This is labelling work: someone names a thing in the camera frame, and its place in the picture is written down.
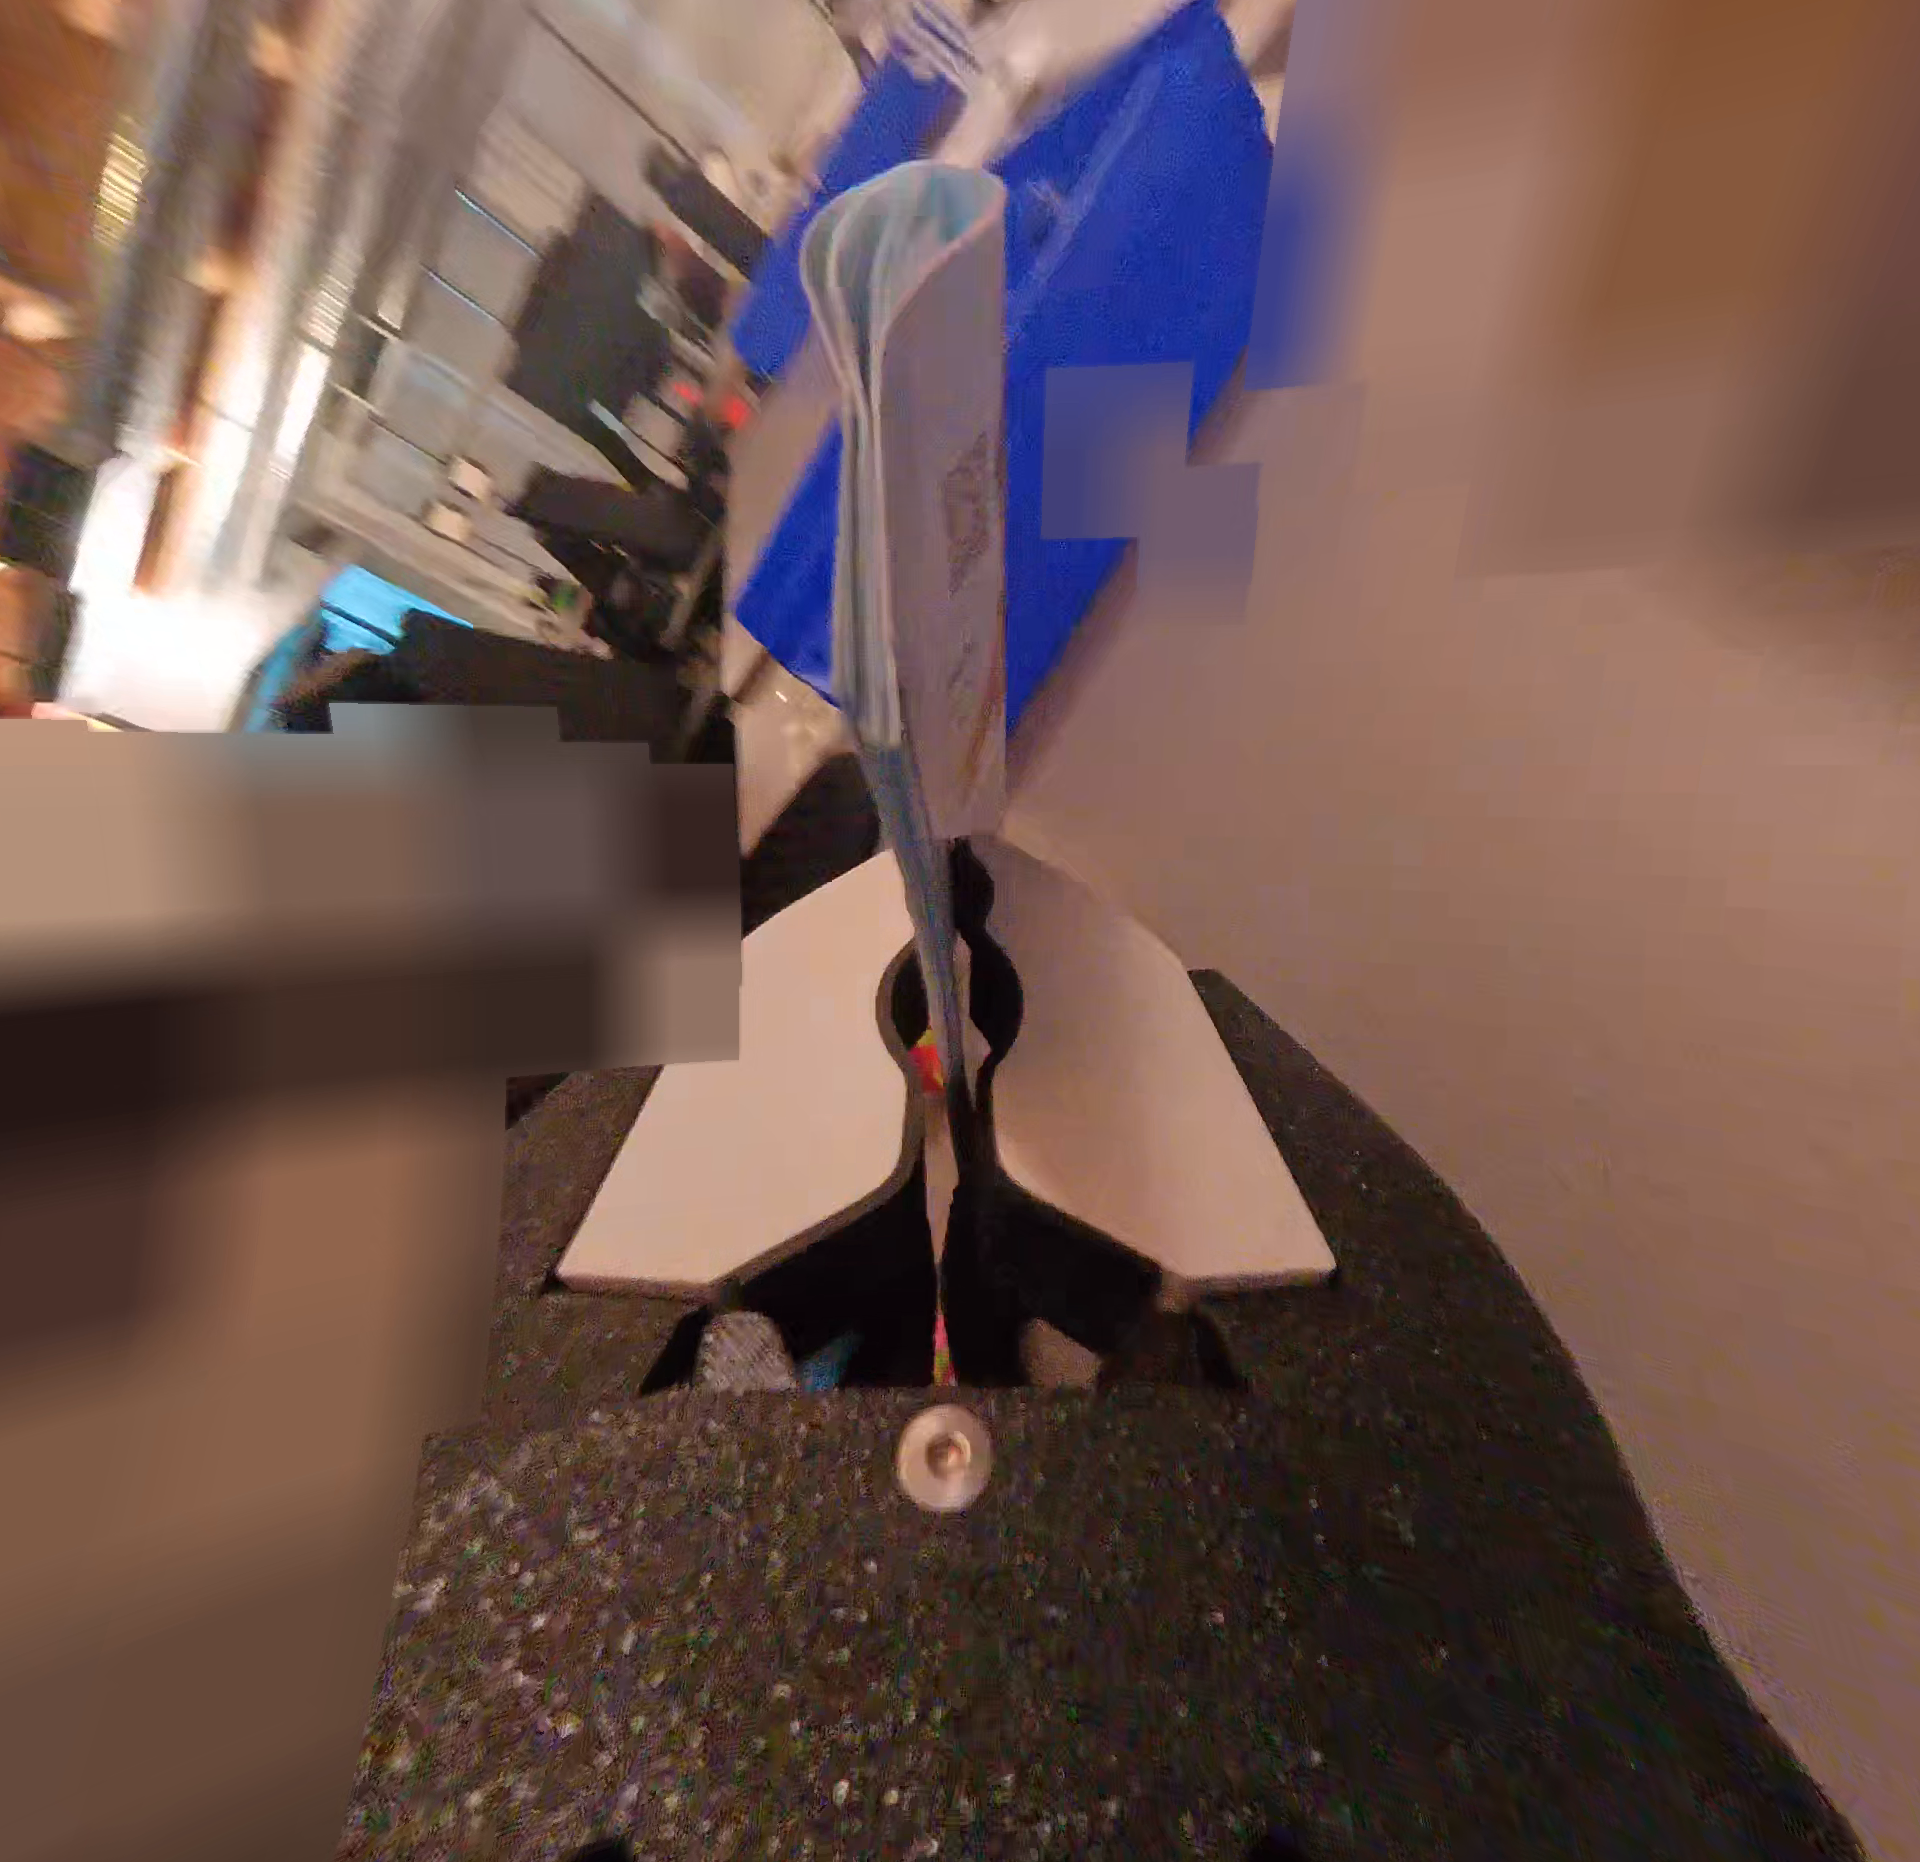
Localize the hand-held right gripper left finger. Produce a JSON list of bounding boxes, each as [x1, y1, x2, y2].
[[554, 848, 929, 1289]]

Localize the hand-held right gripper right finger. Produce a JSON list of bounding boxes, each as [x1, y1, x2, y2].
[[953, 835, 1339, 1293]]

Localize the heart print instruction booklet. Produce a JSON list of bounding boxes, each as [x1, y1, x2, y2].
[[794, 164, 1012, 1383]]

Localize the blue plastic bin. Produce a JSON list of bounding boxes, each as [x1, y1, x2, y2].
[[728, 0, 1280, 742]]

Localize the background storage shelves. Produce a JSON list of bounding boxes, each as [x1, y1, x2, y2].
[[91, 0, 817, 695]]

